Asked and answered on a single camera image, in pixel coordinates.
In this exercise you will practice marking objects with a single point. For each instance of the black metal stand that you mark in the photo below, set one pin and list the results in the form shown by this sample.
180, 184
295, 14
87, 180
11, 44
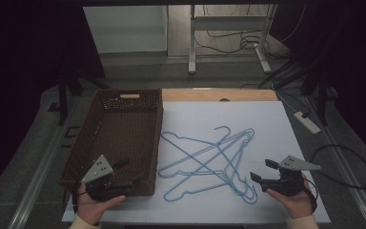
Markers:
63, 101
322, 101

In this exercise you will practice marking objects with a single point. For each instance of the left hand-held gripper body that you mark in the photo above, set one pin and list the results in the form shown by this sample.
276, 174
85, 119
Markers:
98, 171

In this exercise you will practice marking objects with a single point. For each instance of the white desk frame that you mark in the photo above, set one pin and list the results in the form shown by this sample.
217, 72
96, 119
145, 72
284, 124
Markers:
228, 23

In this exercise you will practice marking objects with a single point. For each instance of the person's left hand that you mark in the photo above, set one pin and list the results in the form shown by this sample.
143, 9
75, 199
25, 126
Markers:
90, 210

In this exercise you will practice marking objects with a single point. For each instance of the white table mat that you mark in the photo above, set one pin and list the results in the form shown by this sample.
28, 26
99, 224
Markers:
197, 117

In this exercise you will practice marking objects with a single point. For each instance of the dark curtain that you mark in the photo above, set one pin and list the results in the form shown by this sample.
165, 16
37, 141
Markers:
22, 63
355, 63

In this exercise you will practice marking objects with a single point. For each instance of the white cabinet panel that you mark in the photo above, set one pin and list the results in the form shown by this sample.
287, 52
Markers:
127, 28

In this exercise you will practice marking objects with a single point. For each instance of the person's right hand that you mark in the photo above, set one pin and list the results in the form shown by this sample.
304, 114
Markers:
295, 205

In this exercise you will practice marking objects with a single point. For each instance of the brown woven basket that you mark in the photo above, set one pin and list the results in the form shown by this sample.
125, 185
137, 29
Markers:
124, 133

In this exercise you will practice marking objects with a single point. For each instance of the white power strip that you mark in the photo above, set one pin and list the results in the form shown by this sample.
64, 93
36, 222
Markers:
308, 124

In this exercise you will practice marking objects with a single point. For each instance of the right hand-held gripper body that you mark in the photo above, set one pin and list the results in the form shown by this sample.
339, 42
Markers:
290, 181

